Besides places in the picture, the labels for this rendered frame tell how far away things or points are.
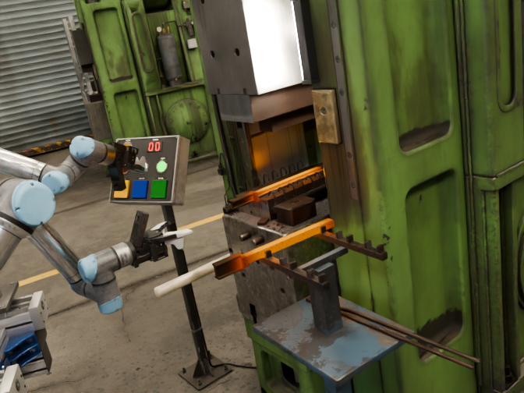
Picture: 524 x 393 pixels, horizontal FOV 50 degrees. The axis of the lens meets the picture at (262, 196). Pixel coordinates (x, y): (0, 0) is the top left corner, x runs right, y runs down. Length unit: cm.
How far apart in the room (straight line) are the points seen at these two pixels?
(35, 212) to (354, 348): 94
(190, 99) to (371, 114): 530
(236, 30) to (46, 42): 807
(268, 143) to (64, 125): 779
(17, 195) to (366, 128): 99
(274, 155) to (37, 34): 779
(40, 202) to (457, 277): 147
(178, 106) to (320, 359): 547
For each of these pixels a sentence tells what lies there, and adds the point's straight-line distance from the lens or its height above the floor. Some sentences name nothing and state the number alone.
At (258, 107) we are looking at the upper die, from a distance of 189.
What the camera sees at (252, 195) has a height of 101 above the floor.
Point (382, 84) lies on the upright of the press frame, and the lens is 170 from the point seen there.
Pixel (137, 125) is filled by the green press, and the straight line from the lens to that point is 688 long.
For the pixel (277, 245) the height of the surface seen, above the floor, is 97.
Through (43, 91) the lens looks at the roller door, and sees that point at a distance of 980.
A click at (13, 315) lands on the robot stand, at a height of 76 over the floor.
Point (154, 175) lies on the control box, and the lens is 234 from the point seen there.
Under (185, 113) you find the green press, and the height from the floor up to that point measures 61.
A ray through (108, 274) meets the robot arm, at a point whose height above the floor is 95.
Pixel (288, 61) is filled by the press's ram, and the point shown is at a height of 144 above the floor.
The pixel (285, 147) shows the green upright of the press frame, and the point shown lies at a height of 107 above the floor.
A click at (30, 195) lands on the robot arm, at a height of 127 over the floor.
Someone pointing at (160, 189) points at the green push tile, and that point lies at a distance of 229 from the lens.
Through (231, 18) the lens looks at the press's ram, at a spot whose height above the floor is 161.
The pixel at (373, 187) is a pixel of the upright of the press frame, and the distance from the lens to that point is 176.
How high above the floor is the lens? 162
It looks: 18 degrees down
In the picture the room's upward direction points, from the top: 10 degrees counter-clockwise
